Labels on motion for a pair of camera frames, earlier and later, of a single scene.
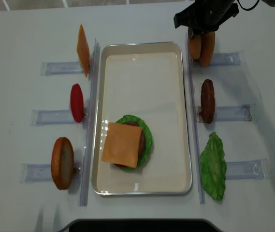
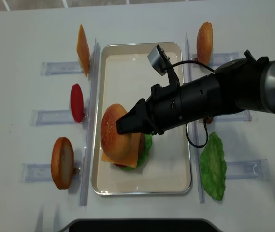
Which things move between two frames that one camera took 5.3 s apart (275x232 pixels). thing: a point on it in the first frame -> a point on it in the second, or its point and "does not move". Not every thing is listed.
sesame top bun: [195, 43] -> [118, 145]
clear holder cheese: [60, 67] does not move
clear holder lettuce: [255, 169] does not move
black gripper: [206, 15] -> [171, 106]
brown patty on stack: [142, 141] does not move
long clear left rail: [91, 126] does not move
